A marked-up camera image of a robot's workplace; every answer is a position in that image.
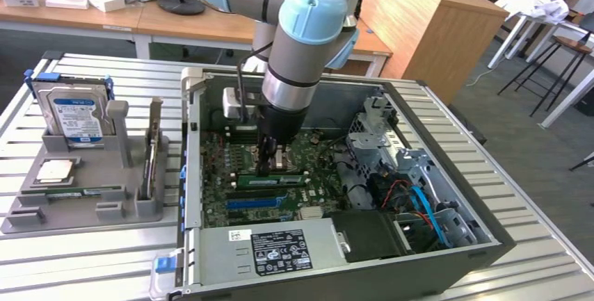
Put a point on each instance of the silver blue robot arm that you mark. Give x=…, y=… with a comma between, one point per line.
x=302, y=47

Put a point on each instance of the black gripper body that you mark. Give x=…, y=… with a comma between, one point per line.
x=283, y=122

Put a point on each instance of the small white box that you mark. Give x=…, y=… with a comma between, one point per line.
x=106, y=2

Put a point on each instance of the green motherboard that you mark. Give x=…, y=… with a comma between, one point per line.
x=218, y=183

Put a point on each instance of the small silver heatsink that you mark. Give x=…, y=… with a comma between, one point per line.
x=311, y=213

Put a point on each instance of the wooden desk with white frame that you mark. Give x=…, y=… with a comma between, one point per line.
x=186, y=23

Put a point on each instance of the CPU socket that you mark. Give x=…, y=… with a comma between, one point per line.
x=283, y=158

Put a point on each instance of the black stool with wooden seat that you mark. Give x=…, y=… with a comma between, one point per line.
x=569, y=45

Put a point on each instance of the white table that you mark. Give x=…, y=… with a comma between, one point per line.
x=576, y=71

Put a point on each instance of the crumpled white cloth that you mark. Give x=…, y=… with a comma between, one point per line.
x=538, y=3

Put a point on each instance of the grey parts rack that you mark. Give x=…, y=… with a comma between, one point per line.
x=117, y=183

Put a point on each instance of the silver power supply with label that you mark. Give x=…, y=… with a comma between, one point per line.
x=223, y=259

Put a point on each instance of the blue expansion slot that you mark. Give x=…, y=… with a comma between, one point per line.
x=253, y=203

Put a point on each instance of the green RAM stick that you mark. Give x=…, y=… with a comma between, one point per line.
x=278, y=181
x=60, y=194

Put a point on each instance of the black fan shroud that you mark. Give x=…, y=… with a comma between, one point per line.
x=366, y=235

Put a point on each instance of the wooden cabinet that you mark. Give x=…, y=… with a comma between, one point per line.
x=432, y=26

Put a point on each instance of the grey open PC case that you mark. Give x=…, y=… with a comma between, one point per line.
x=418, y=266

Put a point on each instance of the silver CPU chip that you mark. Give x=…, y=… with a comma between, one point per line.
x=55, y=170

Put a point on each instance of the blue case latch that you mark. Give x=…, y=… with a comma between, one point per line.
x=162, y=265

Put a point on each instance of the graphics card with metal bracket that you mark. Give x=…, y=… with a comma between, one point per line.
x=153, y=148

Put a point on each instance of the hard disk in blue caddy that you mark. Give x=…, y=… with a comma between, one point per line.
x=74, y=113

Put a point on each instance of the metal disk bay cage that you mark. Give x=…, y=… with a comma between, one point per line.
x=418, y=162

